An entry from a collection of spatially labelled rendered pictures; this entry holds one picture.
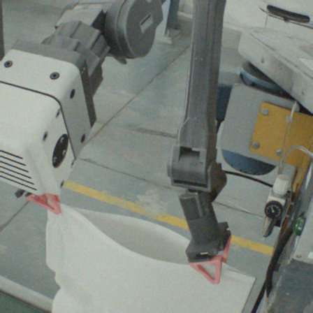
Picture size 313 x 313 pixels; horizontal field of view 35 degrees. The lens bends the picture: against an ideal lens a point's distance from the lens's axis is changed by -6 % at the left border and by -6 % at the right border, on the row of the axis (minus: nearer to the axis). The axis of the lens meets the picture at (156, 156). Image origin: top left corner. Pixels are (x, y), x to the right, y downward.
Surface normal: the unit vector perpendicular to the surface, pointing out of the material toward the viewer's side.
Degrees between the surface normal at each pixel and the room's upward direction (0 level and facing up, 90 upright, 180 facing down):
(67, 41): 30
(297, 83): 90
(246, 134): 90
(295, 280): 90
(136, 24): 76
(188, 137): 70
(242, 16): 90
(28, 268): 0
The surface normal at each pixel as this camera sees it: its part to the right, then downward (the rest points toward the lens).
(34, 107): -0.02, -0.52
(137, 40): 0.89, 0.13
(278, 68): -0.93, 0.04
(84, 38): 0.39, -0.35
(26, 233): 0.16, -0.85
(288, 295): -0.32, 0.44
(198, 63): -0.44, 0.04
